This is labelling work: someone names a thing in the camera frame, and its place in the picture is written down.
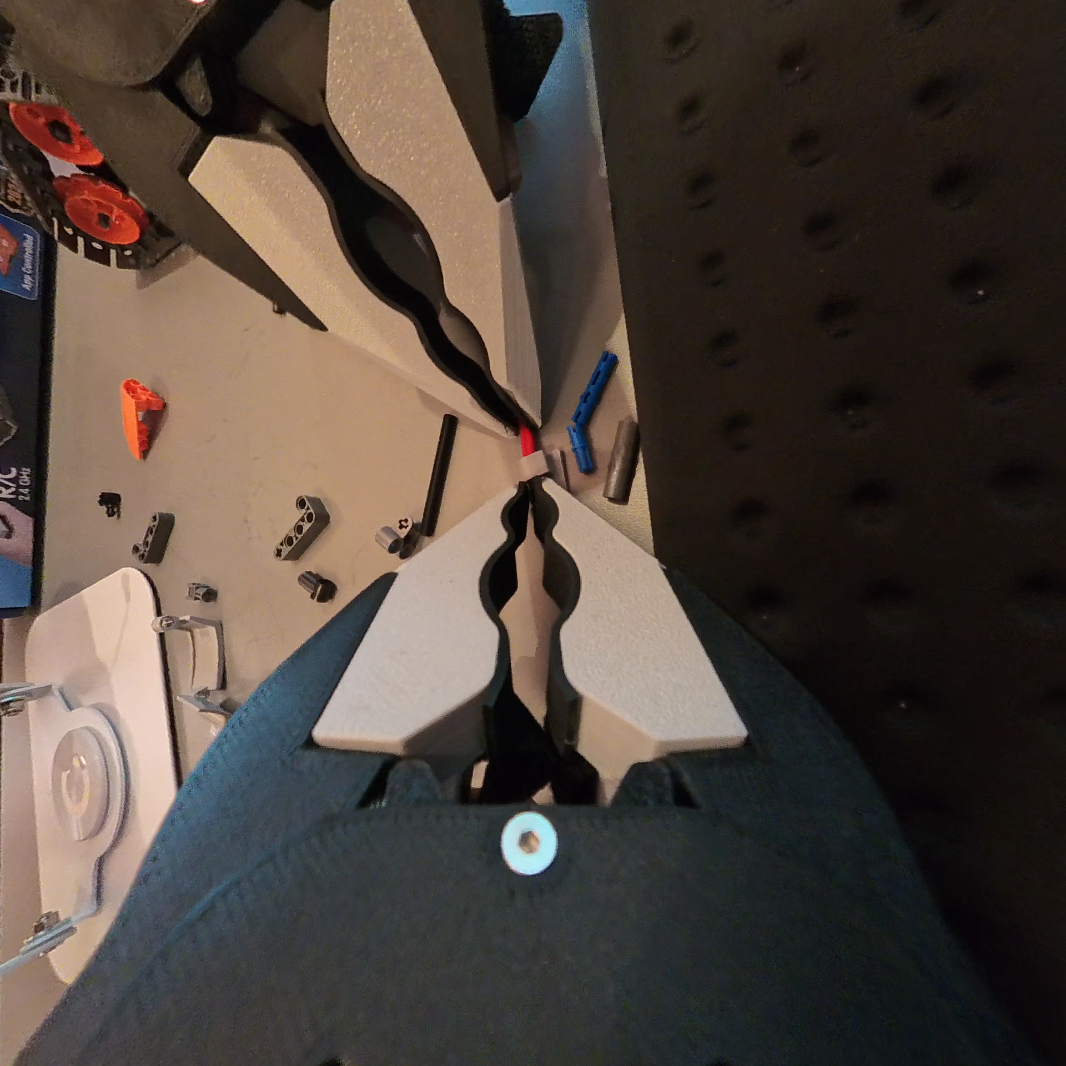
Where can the short blue pin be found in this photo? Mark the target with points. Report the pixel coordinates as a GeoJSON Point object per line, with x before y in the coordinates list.
{"type": "Point", "coordinates": [581, 450]}

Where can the dark grey connector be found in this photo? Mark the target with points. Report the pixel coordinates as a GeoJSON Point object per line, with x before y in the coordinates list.
{"type": "Point", "coordinates": [387, 537]}

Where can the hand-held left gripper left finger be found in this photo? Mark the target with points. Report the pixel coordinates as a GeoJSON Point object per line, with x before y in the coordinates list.
{"type": "Point", "coordinates": [400, 666]}

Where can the small light grey piece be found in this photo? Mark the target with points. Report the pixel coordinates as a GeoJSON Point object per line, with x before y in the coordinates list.
{"type": "Point", "coordinates": [533, 466]}

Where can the small black pin piece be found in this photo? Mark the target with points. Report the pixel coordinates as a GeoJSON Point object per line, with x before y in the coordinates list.
{"type": "Point", "coordinates": [108, 504]}

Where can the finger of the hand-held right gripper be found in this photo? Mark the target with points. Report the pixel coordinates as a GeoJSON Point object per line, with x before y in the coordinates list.
{"type": "Point", "coordinates": [275, 216]}
{"type": "Point", "coordinates": [416, 125]}

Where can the orange brick with holes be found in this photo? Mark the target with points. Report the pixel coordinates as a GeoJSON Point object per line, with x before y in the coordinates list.
{"type": "Point", "coordinates": [137, 416]}

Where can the long blue pin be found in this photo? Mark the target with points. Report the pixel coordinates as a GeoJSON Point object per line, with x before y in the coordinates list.
{"type": "Point", "coordinates": [595, 387]}

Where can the grey curved panel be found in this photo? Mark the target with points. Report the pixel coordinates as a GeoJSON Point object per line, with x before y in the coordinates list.
{"type": "Point", "coordinates": [204, 658]}

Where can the dark grey beam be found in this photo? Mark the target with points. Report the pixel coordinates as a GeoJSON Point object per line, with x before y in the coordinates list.
{"type": "Point", "coordinates": [154, 537]}

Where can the black studded mat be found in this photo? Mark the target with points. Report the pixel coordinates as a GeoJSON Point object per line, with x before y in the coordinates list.
{"type": "Point", "coordinates": [833, 416]}

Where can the black connector with grey pin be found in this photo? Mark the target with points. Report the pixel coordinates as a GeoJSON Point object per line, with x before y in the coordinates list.
{"type": "Point", "coordinates": [202, 592]}

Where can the tracked toy vehicle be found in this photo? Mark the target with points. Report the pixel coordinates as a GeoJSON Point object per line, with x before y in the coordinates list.
{"type": "Point", "coordinates": [91, 200]}

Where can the black axle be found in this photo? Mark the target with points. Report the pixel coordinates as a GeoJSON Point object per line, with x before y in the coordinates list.
{"type": "Point", "coordinates": [440, 475]}

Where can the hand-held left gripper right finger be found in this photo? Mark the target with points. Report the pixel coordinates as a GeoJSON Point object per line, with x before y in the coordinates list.
{"type": "Point", "coordinates": [658, 666]}

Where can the grey tube connector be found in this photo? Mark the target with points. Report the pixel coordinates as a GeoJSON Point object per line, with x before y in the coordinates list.
{"type": "Point", "coordinates": [620, 462]}

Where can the blue toy box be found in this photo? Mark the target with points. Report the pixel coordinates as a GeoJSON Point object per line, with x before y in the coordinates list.
{"type": "Point", "coordinates": [21, 375]}

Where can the grey angled liftarm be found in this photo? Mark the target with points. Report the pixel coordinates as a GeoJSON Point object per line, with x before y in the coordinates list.
{"type": "Point", "coordinates": [312, 512]}

